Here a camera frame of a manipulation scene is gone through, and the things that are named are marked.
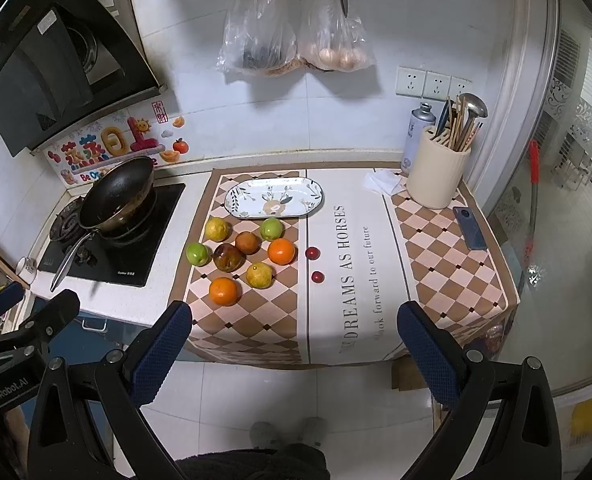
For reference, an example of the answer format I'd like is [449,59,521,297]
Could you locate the bright orange front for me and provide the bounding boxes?
[208,278,241,307]

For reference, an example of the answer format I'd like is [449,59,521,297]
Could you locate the bright orange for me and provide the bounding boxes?
[208,278,241,307]
[267,238,296,266]

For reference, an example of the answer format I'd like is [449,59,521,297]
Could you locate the green apple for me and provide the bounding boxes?
[185,242,210,266]
[260,218,284,242]

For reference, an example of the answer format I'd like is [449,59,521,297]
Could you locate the dark red apple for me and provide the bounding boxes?
[212,243,246,273]

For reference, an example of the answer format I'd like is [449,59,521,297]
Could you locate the yellow lemon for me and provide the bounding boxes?
[205,217,231,242]
[245,262,273,289]

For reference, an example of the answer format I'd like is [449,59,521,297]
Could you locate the red cherry tomato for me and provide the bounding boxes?
[306,247,320,260]
[311,271,324,283]

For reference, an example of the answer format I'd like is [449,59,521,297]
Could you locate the brownish orange fruit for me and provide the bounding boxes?
[235,231,261,255]

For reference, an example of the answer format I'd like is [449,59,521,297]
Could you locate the black frying pan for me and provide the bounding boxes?
[50,156,154,292]

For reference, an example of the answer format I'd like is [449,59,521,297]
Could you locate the grey slippers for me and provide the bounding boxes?
[248,417,328,450]

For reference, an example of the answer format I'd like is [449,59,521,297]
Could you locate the dark blue smartphone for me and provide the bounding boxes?
[452,207,487,250]

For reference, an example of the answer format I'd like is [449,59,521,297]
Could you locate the checkered tablecloth with text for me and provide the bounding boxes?
[170,164,518,368]

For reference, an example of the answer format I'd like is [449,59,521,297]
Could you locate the beige utensil holder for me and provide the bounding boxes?
[407,126,471,209]

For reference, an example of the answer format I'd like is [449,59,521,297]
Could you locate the white crumpled tissue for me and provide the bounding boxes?
[363,169,403,196]

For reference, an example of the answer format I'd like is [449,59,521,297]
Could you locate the oval patterned glass plate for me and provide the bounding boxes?
[223,177,323,220]

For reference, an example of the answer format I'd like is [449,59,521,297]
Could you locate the bundle of chopsticks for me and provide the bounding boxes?
[432,93,485,152]

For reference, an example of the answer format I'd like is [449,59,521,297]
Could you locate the black range hood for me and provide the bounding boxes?
[0,0,159,155]

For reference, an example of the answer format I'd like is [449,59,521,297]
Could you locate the grey spray can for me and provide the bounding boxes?
[401,102,436,172]

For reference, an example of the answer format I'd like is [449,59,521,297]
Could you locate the metal ladle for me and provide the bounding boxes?
[456,92,488,151]

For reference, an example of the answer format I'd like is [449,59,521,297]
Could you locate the plastic bag dark contents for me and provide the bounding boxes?
[216,0,300,77]

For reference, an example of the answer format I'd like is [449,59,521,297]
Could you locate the plastic bag with eggs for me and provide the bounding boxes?
[297,0,375,73]

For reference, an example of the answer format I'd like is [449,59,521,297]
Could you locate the red handled mop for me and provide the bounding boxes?
[523,140,540,270]

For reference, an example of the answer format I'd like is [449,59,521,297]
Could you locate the colourful wall sticker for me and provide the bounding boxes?
[42,99,190,188]

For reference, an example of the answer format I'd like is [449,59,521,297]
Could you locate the white wall socket strip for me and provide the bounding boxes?
[395,66,473,101]

